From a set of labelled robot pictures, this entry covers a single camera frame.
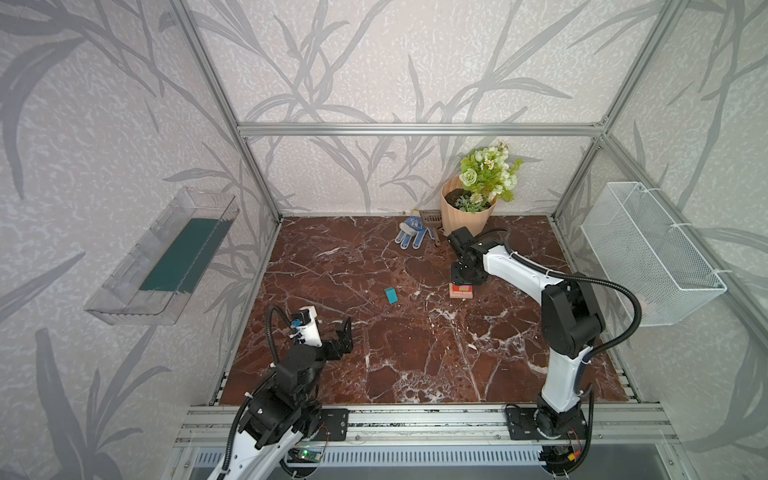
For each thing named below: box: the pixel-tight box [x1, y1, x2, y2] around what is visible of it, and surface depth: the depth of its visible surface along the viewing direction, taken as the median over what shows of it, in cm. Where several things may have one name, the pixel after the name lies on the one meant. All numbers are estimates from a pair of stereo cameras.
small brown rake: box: [419, 209, 442, 247], surface depth 118 cm
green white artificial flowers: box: [455, 141, 524, 213], surface depth 98 cm
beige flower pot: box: [441, 176, 497, 237], surface depth 102 cm
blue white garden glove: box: [394, 216, 435, 250], surface depth 117 cm
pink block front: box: [449, 291, 473, 299], surface depth 98 cm
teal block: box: [384, 287, 399, 304], surface depth 98 cm
